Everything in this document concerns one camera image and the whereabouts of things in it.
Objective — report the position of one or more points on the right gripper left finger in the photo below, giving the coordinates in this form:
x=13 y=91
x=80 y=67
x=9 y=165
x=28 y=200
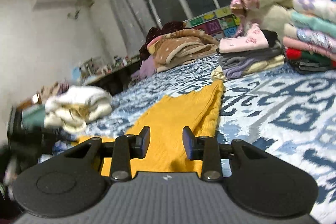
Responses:
x=122 y=150

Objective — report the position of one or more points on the brown dotted fleece blanket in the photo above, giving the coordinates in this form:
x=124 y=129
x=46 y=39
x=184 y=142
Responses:
x=181 y=47

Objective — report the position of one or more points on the green storage box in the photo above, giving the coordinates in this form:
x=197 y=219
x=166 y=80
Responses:
x=34 y=116

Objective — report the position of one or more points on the grey sheer curtain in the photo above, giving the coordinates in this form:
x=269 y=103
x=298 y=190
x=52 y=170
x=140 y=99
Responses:
x=134 y=21

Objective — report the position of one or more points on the white cream quilted clothes pile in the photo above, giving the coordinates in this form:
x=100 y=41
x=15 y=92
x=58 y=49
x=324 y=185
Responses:
x=77 y=107

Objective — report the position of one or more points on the pink top folded garment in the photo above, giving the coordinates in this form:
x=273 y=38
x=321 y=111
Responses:
x=254 y=40

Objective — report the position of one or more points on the colourful alphabet foam mat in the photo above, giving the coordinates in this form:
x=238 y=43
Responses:
x=220 y=23

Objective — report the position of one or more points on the cluttered dark side table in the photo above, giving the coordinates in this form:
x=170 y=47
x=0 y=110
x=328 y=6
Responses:
x=113 y=77

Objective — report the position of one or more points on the grey purple folded clothes stack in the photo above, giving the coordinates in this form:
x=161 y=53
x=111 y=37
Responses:
x=235 y=65

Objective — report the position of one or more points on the purple garment by blanket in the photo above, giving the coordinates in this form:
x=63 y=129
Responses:
x=147 y=69

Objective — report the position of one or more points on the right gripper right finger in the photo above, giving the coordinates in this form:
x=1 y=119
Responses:
x=209 y=151

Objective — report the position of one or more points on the colourful folded clothes stack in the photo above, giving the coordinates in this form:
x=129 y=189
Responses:
x=309 y=37

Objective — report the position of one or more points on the yellow knit sweater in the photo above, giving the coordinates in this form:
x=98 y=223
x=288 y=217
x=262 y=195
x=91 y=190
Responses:
x=199 y=110

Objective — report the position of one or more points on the blue white patterned bedsheet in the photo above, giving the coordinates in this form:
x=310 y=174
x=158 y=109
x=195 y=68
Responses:
x=289 y=115

